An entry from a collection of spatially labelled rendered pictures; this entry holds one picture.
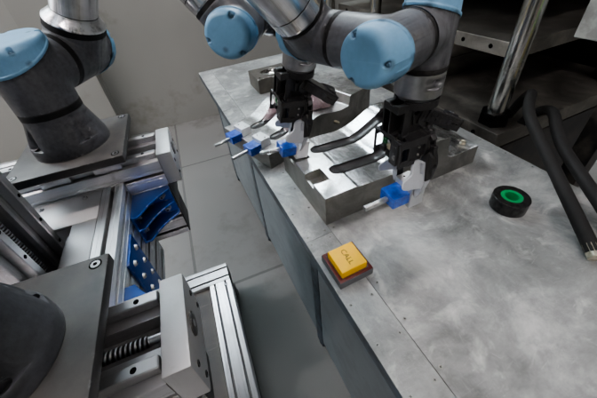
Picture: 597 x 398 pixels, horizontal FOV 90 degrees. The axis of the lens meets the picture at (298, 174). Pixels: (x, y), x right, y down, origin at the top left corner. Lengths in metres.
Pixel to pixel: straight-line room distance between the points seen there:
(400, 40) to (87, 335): 0.48
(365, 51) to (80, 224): 0.63
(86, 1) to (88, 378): 0.67
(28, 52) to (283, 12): 0.50
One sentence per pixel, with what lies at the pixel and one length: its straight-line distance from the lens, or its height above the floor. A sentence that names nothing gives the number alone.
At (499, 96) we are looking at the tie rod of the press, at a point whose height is 0.90.
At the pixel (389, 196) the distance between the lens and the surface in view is 0.63.
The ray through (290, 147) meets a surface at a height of 0.94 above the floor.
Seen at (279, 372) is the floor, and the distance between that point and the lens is 1.45.
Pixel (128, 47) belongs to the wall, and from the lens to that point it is 3.04.
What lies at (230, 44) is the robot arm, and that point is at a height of 1.25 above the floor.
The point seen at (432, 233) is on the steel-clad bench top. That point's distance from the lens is 0.78.
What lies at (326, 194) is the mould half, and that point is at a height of 0.89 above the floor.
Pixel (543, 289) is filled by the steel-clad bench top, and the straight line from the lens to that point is 0.77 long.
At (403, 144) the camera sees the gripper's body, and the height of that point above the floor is 1.09.
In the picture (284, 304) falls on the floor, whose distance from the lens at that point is 1.56.
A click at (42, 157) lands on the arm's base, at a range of 0.82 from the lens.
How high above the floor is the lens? 1.37
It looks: 38 degrees down
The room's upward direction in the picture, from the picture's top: 6 degrees counter-clockwise
